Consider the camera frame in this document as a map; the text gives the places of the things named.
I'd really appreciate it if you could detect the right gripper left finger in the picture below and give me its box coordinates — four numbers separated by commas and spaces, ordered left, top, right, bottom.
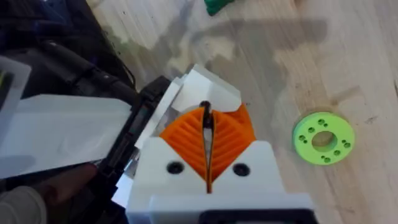
126, 101, 213, 220

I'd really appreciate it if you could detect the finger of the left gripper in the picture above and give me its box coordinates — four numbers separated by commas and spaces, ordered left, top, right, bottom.
178, 63, 243, 114
134, 76, 188, 149

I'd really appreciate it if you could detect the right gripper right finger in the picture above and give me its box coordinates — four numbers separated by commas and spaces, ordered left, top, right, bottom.
207, 103, 287, 195

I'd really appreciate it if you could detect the person's forearm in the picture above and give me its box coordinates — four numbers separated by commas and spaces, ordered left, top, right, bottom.
0, 185, 48, 224

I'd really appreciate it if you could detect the green toy vegetable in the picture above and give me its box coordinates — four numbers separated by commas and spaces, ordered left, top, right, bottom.
203, 0, 236, 17

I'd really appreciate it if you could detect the person's hand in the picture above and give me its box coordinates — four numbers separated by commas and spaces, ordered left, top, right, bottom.
30, 162, 99, 208

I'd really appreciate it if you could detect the green disc with holes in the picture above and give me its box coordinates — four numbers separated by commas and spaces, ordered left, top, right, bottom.
291, 111, 356, 166

